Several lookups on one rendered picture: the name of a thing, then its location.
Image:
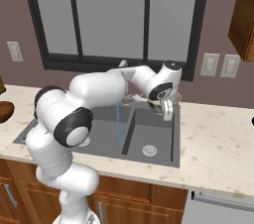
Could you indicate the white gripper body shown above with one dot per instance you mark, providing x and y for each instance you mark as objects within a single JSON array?
[{"x": 168, "y": 110}]

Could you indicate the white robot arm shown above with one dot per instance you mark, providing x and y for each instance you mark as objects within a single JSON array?
[{"x": 96, "y": 89}]

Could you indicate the dark grey double sink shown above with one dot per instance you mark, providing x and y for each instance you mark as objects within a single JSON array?
[{"x": 149, "y": 132}]

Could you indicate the brown wooden bowl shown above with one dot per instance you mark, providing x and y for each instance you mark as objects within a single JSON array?
[{"x": 5, "y": 111}]

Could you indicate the silver tap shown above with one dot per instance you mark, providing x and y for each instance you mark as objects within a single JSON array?
[{"x": 126, "y": 99}]

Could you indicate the blue water stream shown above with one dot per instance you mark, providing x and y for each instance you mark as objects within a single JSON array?
[{"x": 118, "y": 125}]

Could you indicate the brown wooden drawer front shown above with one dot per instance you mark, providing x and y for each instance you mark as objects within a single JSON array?
[{"x": 145, "y": 191}]

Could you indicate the black object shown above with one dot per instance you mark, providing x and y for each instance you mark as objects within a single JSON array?
[{"x": 252, "y": 121}]

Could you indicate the brown wooden cupboard door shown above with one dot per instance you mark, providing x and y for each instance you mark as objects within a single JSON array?
[
  {"x": 139, "y": 213},
  {"x": 20, "y": 198}
]

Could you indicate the black framed window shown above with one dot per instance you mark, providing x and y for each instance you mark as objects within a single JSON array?
[{"x": 112, "y": 13}]

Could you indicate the grey dishwasher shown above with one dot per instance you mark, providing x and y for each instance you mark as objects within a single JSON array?
[{"x": 215, "y": 213}]

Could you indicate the brown wooden object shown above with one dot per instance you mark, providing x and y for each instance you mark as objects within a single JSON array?
[{"x": 1, "y": 86}]

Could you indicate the white wall socket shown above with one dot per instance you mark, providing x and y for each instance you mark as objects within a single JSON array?
[
  {"x": 209, "y": 64},
  {"x": 15, "y": 51},
  {"x": 230, "y": 66}
]

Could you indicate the brown wooden wall cupboard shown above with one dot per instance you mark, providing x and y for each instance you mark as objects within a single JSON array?
[{"x": 244, "y": 16}]

